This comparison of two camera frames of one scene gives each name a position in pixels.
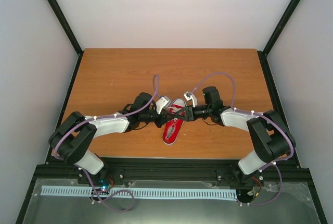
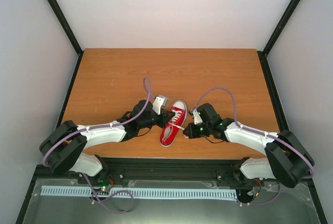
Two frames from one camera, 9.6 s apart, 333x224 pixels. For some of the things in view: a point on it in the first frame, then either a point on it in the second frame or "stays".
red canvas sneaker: x=173 y=129 stays
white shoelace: x=175 y=109 -> x=177 y=114
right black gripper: x=189 y=116 -> x=192 y=134
